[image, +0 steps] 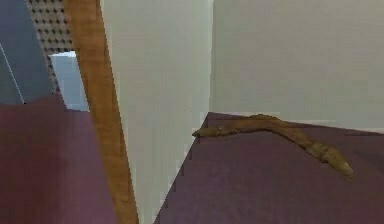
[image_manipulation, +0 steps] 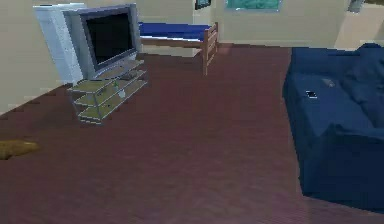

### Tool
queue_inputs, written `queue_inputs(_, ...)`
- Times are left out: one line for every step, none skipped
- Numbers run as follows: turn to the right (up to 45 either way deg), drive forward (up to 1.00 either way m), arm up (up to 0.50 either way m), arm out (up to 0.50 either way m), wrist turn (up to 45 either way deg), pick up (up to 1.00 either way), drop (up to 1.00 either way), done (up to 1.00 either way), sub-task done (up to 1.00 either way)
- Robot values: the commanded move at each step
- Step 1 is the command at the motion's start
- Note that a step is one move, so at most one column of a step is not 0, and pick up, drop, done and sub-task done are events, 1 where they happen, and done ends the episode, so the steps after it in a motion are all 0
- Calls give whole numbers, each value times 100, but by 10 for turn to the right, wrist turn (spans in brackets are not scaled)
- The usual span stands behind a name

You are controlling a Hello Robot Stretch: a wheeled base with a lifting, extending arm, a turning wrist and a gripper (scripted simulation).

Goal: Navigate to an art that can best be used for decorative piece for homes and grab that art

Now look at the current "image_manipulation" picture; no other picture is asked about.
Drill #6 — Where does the dark remote control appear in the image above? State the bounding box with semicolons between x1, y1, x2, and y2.
119;71;139;82

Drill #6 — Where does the wooden bed with blue mattress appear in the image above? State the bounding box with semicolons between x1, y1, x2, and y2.
137;21;220;77

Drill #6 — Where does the glass television stand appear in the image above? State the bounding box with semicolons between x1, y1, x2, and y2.
66;59;149;126

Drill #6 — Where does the small dark framed picture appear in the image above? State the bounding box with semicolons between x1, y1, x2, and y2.
194;0;212;11

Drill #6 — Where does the grey television set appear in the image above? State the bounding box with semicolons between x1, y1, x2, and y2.
62;3;143;80

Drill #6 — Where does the teal framed picture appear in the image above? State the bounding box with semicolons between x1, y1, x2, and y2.
224;0;283;13

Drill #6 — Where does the dark blue sofa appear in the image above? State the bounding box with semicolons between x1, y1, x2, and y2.
281;42;384;214

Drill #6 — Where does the white cabinet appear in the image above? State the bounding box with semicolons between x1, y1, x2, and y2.
32;3;88;86

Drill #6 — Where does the brown cloth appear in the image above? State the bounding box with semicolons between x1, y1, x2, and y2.
0;139;42;161

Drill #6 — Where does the grey framed picture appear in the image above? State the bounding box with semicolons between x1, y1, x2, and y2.
347;0;366;14

